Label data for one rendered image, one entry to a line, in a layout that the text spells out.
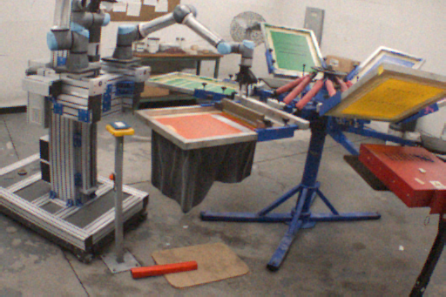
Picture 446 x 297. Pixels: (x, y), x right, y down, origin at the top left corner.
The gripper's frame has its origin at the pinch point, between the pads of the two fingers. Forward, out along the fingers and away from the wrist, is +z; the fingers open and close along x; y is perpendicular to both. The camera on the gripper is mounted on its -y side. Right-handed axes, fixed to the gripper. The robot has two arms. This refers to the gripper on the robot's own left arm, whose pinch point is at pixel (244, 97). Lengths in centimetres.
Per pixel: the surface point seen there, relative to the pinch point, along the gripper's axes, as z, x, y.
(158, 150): 34, 51, 15
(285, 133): 15.3, -8.4, -30.5
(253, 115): 8.4, 2.3, -11.9
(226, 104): 8.6, 1.9, 13.5
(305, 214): 102, -79, -8
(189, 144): 14, 59, -28
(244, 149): 25.2, 14.5, -21.2
